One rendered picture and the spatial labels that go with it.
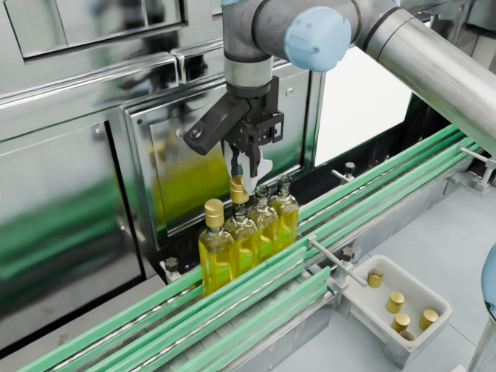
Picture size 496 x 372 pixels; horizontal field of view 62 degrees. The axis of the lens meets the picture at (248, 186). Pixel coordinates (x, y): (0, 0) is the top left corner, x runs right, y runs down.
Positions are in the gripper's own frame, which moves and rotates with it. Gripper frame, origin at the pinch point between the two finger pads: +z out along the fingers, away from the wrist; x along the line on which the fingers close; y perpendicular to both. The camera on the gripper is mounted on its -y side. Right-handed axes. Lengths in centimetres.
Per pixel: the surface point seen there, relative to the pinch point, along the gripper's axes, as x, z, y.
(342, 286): -15.8, 28.0, 16.7
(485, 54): 10, 6, 114
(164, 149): 12.9, -4.1, -8.0
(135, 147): 13.1, -6.7, -13.4
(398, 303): -24, 38, 30
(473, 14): 13, -9, 102
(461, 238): -19, 44, 69
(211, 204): 0.7, 2.3, -6.0
